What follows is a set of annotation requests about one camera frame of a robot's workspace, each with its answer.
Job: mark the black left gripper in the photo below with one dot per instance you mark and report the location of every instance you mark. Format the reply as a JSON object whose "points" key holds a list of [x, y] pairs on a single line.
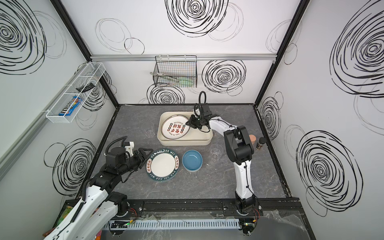
{"points": [[139, 155]]}

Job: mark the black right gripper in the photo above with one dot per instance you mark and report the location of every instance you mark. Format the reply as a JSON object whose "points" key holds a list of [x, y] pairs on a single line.
{"points": [[193, 121]]}

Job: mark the white plate red characters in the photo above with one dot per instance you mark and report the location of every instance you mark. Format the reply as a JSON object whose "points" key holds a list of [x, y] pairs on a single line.
{"points": [[175, 127]]}

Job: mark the green rim plate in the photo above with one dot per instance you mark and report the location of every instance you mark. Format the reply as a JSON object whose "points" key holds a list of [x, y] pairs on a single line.
{"points": [[162, 165]]}

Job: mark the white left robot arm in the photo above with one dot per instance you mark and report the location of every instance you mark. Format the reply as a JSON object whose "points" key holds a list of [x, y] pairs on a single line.
{"points": [[99, 202]]}

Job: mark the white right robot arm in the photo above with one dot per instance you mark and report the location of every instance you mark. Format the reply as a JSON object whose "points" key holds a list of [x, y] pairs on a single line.
{"points": [[239, 149]]}

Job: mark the cream plastic bin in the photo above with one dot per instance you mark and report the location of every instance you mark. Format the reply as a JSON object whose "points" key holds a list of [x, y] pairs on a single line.
{"points": [[194, 137]]}

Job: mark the clear plastic cup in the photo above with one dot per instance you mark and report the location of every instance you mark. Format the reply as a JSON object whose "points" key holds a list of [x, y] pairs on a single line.
{"points": [[216, 152], [149, 132]]}

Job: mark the blue bowl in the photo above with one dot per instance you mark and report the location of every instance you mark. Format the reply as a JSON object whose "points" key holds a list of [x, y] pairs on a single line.
{"points": [[192, 161]]}

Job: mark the green item in basket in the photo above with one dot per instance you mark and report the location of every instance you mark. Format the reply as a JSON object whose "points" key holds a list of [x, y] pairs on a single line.
{"points": [[186, 82]]}

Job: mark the pink lid glass jar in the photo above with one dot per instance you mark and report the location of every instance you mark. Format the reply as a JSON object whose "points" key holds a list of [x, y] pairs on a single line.
{"points": [[253, 139]]}

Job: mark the dark lid spice bottle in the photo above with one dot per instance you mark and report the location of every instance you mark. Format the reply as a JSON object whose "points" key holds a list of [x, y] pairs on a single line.
{"points": [[261, 142]]}

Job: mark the blue candy packet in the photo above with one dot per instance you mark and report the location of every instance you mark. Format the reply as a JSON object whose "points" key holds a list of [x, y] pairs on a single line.
{"points": [[71, 106]]}

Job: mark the green snack bag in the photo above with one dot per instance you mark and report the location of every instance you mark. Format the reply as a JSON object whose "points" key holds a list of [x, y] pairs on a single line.
{"points": [[64, 214]]}

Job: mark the black wire basket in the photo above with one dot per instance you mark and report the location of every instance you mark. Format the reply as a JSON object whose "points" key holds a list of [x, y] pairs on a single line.
{"points": [[175, 66]]}

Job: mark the white slotted cable duct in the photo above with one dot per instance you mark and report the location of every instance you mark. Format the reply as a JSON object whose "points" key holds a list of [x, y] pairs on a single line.
{"points": [[193, 224]]}

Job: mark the clear wall shelf basket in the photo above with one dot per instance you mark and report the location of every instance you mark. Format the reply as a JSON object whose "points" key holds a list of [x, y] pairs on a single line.
{"points": [[93, 100]]}

